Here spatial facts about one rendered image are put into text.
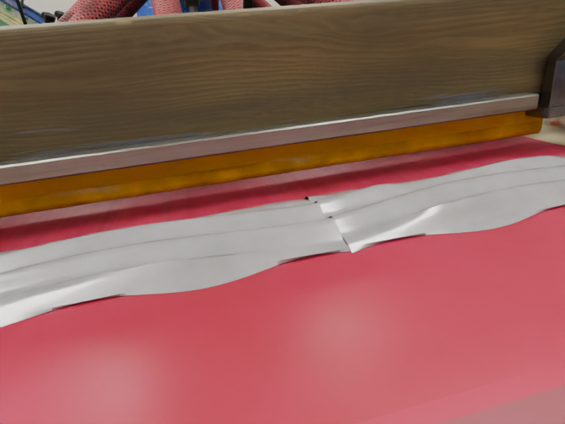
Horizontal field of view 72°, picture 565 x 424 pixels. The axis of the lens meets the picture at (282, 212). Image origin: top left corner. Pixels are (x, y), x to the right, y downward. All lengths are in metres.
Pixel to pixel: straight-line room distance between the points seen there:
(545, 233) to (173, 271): 0.15
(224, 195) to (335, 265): 0.11
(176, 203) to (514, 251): 0.18
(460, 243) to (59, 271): 0.17
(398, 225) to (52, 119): 0.19
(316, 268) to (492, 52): 0.20
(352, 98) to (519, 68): 0.12
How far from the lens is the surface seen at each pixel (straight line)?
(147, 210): 0.25
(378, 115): 0.25
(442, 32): 0.28
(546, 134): 0.39
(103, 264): 0.18
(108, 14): 0.91
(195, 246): 0.17
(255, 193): 0.25
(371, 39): 0.26
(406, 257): 0.16
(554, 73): 0.33
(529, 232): 0.20
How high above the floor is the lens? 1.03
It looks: 22 degrees down
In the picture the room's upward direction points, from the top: 6 degrees counter-clockwise
